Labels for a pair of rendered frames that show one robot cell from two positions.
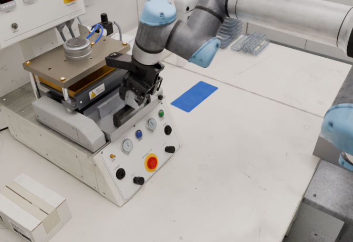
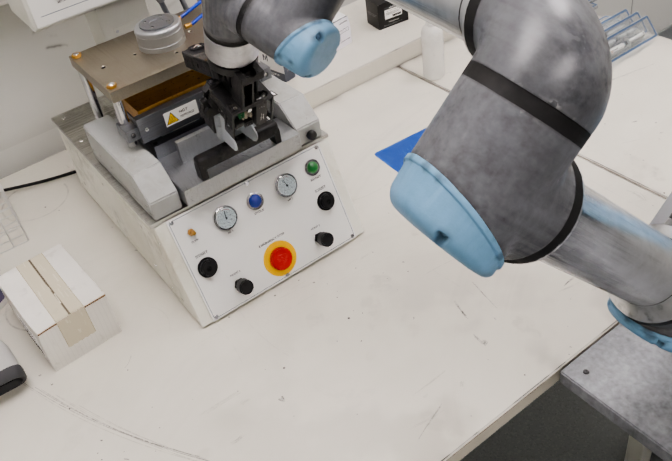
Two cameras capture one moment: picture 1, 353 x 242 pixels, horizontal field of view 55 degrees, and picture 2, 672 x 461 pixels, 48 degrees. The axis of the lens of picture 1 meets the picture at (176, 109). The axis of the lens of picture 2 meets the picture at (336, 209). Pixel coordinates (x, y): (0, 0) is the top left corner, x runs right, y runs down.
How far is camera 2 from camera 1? 0.43 m
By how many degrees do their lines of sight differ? 19
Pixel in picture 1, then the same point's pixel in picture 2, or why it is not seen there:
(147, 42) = (213, 26)
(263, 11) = not seen: outside the picture
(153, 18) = not seen: outside the picture
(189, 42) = (269, 27)
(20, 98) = (88, 118)
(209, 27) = (308, 1)
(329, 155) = not seen: hidden behind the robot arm
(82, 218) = (137, 334)
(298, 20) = not seen: outside the picture
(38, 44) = (111, 24)
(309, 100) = not seen: outside the picture
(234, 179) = (430, 313)
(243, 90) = not seen: hidden behind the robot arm
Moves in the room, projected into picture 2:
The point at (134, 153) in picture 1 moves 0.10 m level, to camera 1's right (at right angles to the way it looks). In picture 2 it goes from (241, 235) to (297, 242)
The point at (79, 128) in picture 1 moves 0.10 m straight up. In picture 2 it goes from (131, 175) to (111, 121)
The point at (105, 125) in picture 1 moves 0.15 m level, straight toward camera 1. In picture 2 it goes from (184, 176) to (162, 238)
